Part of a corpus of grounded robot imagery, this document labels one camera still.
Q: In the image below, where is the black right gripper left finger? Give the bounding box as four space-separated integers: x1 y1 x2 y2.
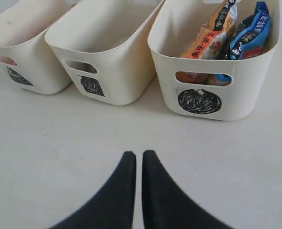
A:
52 151 136 229

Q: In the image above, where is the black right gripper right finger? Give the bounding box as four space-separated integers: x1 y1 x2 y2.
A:
142 150 231 229

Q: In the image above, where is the orange instant noodle packet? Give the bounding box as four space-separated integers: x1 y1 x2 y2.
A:
176 0 239 84

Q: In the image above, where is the blue instant noodle packet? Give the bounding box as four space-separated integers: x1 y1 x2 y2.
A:
212 1 272 86

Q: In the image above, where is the blue white milk carton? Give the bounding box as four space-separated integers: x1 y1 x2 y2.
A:
84 63 97 74

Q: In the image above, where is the cream bin with circle mark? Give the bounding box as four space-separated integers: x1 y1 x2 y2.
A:
148 0 280 121

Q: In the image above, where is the cream bin with square mark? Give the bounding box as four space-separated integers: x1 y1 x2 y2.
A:
45 0 163 105

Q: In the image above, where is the cream bin with triangle mark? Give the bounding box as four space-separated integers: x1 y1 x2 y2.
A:
0 0 79 95

